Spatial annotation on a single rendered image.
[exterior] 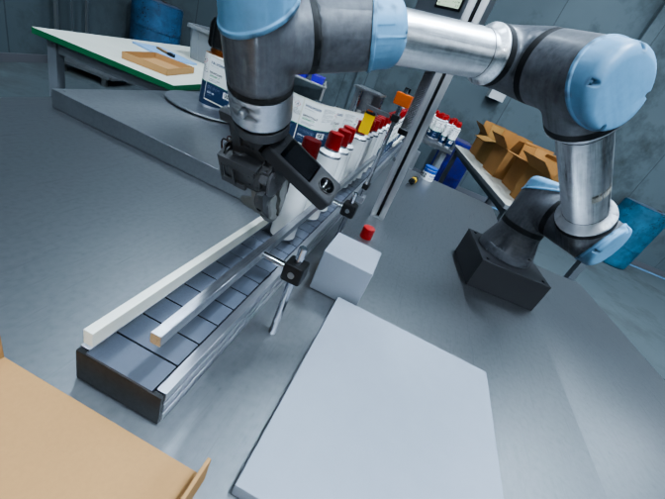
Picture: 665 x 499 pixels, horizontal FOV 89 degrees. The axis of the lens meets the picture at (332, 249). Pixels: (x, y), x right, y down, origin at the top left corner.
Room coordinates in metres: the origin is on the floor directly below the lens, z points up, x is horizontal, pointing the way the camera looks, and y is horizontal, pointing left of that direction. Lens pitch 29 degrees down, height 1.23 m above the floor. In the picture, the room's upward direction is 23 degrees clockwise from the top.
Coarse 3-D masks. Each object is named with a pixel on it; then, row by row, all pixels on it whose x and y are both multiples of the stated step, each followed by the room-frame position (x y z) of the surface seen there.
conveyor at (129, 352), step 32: (320, 224) 0.73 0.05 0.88; (224, 256) 0.46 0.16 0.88; (192, 288) 0.37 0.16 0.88; (160, 320) 0.29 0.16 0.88; (192, 320) 0.31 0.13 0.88; (224, 320) 0.34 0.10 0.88; (96, 352) 0.22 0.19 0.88; (128, 352) 0.24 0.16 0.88; (160, 352) 0.25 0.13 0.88; (160, 384) 0.23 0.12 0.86
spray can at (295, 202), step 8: (304, 144) 0.59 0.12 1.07; (312, 144) 0.59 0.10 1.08; (320, 144) 0.60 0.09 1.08; (312, 152) 0.59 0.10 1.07; (288, 192) 0.58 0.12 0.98; (296, 192) 0.58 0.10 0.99; (288, 200) 0.58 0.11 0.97; (296, 200) 0.58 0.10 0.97; (304, 200) 0.59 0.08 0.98; (288, 208) 0.58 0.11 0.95; (296, 208) 0.59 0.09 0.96; (304, 208) 0.61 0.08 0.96; (280, 216) 0.58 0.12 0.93; (288, 216) 0.58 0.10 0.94; (296, 216) 0.59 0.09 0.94; (272, 224) 0.59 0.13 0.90; (280, 224) 0.58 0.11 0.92; (272, 232) 0.59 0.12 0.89; (288, 240) 0.59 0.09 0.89
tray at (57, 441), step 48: (0, 384) 0.18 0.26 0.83; (48, 384) 0.20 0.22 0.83; (0, 432) 0.14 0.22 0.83; (48, 432) 0.16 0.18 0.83; (96, 432) 0.18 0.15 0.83; (0, 480) 0.11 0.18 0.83; (48, 480) 0.13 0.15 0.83; (96, 480) 0.14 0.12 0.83; (144, 480) 0.15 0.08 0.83; (192, 480) 0.15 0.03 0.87
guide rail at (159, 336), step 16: (368, 160) 1.15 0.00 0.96; (352, 176) 0.91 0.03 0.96; (288, 224) 0.51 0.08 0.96; (272, 240) 0.44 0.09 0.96; (256, 256) 0.38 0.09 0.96; (240, 272) 0.34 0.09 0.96; (208, 288) 0.29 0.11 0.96; (224, 288) 0.31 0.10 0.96; (192, 304) 0.26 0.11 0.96; (208, 304) 0.28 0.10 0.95; (176, 320) 0.23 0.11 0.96; (160, 336) 0.21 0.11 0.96
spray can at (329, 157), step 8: (328, 136) 0.73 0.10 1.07; (336, 136) 0.72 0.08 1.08; (328, 144) 0.73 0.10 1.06; (336, 144) 0.73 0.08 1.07; (320, 152) 0.72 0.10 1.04; (328, 152) 0.72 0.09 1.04; (336, 152) 0.73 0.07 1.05; (320, 160) 0.72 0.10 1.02; (328, 160) 0.71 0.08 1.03; (336, 160) 0.73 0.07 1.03; (328, 168) 0.72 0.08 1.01; (312, 216) 0.72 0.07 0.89
